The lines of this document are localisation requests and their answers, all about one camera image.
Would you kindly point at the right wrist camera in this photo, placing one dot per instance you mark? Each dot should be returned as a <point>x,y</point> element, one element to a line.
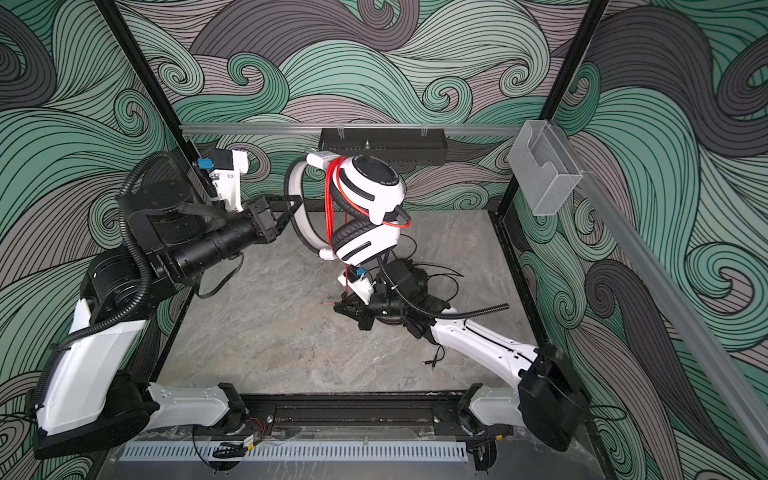
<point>356,280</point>

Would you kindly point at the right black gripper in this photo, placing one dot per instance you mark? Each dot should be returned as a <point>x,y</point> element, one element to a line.
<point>362,312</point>

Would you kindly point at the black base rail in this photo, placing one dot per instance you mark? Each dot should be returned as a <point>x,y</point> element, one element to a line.
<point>441,412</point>

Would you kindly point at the white headphones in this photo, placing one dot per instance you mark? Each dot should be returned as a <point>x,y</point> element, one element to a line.
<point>363,200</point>

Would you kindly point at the white slotted cable duct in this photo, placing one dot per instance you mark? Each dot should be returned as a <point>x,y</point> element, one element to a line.
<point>303,451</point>

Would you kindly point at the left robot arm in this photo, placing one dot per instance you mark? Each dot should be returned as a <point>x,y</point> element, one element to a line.
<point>84,400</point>

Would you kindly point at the clear plastic wall bin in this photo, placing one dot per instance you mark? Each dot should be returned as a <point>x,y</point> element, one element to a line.
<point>544,164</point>

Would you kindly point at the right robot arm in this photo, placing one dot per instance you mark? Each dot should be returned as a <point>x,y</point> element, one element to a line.
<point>542,393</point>

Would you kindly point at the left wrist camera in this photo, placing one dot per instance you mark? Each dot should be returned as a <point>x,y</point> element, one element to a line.
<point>225,168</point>

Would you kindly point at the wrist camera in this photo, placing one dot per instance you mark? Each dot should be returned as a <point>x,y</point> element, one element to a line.
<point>225,168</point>
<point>356,280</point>

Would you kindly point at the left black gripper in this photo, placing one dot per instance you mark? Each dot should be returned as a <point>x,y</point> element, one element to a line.
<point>258,216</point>

